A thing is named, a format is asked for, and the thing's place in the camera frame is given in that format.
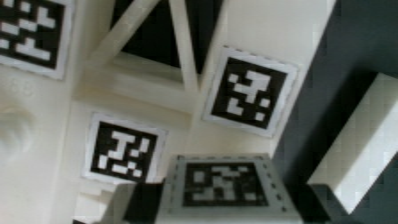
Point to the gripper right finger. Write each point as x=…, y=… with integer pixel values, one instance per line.
x=317, y=204

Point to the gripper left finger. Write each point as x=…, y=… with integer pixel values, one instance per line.
x=136, y=203

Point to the white chair leg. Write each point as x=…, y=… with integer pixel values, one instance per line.
x=224, y=190

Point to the white chair back part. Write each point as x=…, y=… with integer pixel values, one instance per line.
x=139, y=79

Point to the white U-shaped fence frame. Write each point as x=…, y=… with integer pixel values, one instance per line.
x=365, y=146

